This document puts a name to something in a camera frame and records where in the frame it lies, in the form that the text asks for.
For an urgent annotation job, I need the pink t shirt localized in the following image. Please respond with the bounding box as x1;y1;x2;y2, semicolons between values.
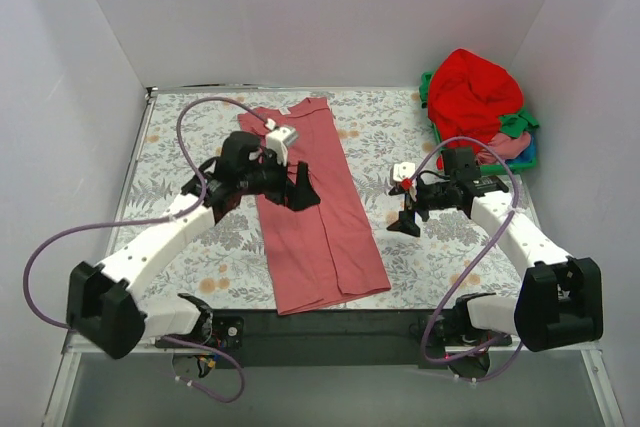
238;98;391;315
476;132;532;165

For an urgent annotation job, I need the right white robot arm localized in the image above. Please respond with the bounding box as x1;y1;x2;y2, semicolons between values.
388;147;604;352

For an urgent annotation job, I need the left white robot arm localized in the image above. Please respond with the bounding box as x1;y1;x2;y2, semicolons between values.
66;126;320;359

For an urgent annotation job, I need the floral table mat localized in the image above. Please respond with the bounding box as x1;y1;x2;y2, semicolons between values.
122;89;520;309

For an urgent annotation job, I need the green plastic basket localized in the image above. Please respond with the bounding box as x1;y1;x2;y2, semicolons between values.
418;72;537;175

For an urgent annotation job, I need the blue t shirt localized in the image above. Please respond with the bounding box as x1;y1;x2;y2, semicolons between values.
514;134;536;163

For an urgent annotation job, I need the green t shirt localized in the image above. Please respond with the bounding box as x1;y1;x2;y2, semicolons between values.
499;107;540;138

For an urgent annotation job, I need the red t shirt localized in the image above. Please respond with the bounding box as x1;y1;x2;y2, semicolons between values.
427;49;524;156

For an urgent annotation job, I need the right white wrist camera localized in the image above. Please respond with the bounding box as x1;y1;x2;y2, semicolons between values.
389;162;417;200

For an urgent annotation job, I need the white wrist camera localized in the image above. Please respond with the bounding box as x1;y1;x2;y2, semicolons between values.
265;119;299;166
389;162;417;200

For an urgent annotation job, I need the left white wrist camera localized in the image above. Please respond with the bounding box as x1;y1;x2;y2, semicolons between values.
265;119;299;166

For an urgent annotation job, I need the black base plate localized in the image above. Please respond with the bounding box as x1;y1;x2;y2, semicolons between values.
154;307;514;371

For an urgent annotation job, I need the aluminium frame rail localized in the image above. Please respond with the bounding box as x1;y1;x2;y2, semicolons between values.
62;307;601;356

